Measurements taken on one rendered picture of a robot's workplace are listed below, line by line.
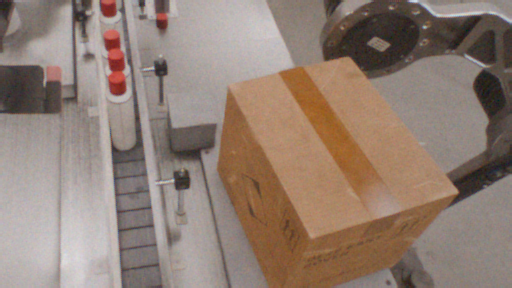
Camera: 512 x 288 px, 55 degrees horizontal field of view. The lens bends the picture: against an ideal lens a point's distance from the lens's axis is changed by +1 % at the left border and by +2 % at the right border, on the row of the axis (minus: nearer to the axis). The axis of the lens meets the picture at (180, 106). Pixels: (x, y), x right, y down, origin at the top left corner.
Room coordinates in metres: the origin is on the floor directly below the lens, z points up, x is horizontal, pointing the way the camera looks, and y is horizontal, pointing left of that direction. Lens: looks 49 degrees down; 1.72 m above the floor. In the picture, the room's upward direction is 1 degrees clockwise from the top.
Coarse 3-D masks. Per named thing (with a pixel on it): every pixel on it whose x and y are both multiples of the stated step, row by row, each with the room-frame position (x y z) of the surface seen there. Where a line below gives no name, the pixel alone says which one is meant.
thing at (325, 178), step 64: (320, 64) 0.62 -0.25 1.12; (256, 128) 0.47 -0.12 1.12; (320, 128) 0.47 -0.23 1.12; (384, 128) 0.48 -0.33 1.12; (256, 192) 0.42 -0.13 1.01; (320, 192) 0.36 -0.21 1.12; (384, 192) 0.36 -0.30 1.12; (448, 192) 0.36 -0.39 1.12; (256, 256) 0.37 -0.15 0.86; (320, 256) 0.30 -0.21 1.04; (384, 256) 0.35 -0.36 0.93
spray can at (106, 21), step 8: (104, 0) 0.84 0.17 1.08; (112, 0) 0.84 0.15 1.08; (104, 8) 0.83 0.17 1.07; (112, 8) 0.83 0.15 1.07; (104, 16) 0.83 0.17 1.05; (112, 16) 0.83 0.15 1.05; (120, 16) 0.84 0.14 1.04; (104, 24) 0.82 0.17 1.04; (112, 24) 0.82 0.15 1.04; (120, 24) 0.83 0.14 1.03; (104, 32) 0.82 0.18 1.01; (120, 32) 0.83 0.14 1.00; (120, 40) 0.83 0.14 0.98
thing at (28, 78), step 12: (12, 72) 0.43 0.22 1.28; (24, 72) 0.45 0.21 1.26; (36, 72) 0.45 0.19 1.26; (12, 84) 0.40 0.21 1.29; (24, 84) 0.43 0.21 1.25; (36, 84) 0.44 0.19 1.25; (12, 96) 0.39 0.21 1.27; (24, 96) 0.42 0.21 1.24; (36, 96) 0.42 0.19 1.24; (0, 108) 0.38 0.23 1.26; (12, 108) 0.41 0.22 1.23; (24, 108) 0.41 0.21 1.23; (36, 108) 0.41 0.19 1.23
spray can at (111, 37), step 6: (108, 30) 0.74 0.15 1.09; (114, 30) 0.74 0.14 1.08; (108, 36) 0.72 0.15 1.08; (114, 36) 0.72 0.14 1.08; (108, 42) 0.71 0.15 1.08; (114, 42) 0.72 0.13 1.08; (102, 48) 0.73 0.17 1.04; (108, 48) 0.72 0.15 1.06; (114, 48) 0.71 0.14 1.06; (120, 48) 0.73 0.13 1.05; (102, 54) 0.72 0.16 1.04
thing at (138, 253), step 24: (120, 168) 0.54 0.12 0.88; (144, 168) 0.55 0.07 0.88; (120, 192) 0.49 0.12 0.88; (144, 192) 0.49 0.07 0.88; (120, 216) 0.43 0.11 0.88; (144, 216) 0.44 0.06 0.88; (120, 240) 0.39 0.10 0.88; (144, 240) 0.39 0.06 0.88; (120, 264) 0.34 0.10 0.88; (144, 264) 0.34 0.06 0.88
